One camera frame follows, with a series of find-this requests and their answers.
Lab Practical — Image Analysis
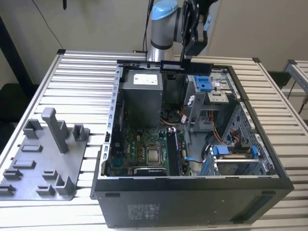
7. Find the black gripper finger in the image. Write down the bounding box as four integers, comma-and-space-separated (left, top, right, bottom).
180, 43, 192, 69

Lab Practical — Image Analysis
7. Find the dark RAM stick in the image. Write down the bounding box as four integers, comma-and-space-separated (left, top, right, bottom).
159, 60, 214, 75
175, 131, 182, 176

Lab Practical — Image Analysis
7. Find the blue drive carrier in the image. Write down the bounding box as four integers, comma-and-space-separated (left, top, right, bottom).
194, 74, 212, 92

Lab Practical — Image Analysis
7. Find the grey metal drive cage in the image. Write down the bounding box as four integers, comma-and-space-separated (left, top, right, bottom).
184, 69, 238, 132

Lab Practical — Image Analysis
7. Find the grey power supply unit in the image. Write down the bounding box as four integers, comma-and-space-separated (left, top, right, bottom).
119, 71, 164, 128

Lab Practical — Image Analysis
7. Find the silver CPU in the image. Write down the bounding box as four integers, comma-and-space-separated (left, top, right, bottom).
147, 149, 161, 166

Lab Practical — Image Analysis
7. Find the green motherboard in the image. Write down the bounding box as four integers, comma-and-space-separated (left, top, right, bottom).
109, 128, 193, 178

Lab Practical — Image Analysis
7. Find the metal slat side table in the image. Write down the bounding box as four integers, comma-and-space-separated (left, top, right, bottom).
282, 59, 308, 97

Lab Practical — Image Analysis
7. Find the hard disk in blue carrier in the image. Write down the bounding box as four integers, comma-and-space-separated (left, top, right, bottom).
211, 145, 260, 176

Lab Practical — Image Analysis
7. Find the black graphics card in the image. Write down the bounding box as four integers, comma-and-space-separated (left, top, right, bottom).
133, 167, 167, 177

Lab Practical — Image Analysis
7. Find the black open PC case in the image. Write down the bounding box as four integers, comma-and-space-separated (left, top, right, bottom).
90, 59, 295, 229

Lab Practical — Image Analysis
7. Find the black stand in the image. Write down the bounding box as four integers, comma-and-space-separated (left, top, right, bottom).
0, 15, 39, 145

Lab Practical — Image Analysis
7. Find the grey plastic parts rack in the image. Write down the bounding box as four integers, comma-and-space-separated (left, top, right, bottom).
0, 107, 91, 202

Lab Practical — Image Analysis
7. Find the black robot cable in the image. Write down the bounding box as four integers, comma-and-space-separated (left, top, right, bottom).
143, 0, 155, 53

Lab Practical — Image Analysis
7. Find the orange wire bundle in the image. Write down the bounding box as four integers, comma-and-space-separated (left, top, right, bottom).
208, 110, 226, 144

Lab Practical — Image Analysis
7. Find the thin black wall cable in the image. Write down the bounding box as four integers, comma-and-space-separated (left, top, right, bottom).
31, 0, 65, 51

